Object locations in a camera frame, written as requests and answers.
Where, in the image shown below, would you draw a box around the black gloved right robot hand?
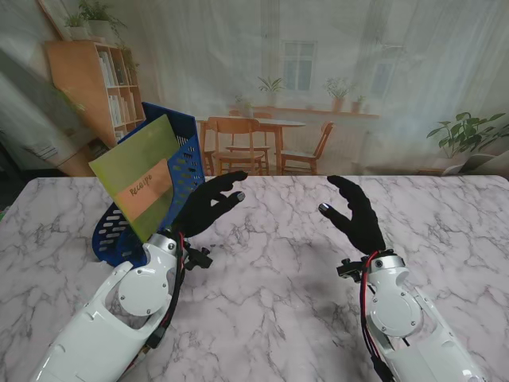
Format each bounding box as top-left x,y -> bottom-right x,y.
317,174 -> 387,255

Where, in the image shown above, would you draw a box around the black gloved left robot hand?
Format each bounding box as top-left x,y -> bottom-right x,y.
171,170 -> 250,240

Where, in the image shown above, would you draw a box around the pink paper receipt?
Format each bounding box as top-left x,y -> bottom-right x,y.
115,158 -> 170,221

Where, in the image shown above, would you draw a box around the yellow-green translucent file folder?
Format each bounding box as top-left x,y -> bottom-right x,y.
87,114 -> 181,244

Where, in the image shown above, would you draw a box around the blue perforated plastic file rack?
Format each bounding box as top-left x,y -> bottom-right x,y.
91,102 -> 211,268

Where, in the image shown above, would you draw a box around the printed room scene backdrop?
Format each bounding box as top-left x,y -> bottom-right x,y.
0,0 -> 509,178

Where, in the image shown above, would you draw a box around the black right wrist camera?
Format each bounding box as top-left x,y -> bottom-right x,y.
336,257 -> 365,284

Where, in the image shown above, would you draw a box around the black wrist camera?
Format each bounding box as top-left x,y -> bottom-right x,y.
184,245 -> 214,271
336,257 -> 365,284

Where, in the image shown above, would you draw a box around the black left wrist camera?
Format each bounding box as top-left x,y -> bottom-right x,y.
184,245 -> 214,271

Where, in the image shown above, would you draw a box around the red and black right arm cables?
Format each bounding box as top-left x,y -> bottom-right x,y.
359,249 -> 394,382

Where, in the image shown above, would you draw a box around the red and black arm cables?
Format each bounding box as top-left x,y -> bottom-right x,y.
133,229 -> 188,361
359,249 -> 394,382

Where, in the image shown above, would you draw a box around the red and black left arm cables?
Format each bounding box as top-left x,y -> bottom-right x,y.
133,229 -> 188,361

